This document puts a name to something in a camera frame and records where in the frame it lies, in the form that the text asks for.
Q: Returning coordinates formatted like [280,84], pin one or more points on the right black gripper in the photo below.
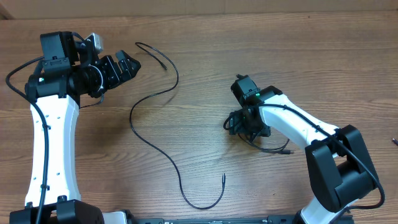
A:
[238,126]

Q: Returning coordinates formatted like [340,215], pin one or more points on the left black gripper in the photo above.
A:
[114,76]

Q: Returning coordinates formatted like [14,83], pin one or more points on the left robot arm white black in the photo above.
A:
[69,67]

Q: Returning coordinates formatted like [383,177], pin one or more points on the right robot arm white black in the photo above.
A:
[340,169]

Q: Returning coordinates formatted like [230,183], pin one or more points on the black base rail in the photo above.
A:
[217,220]

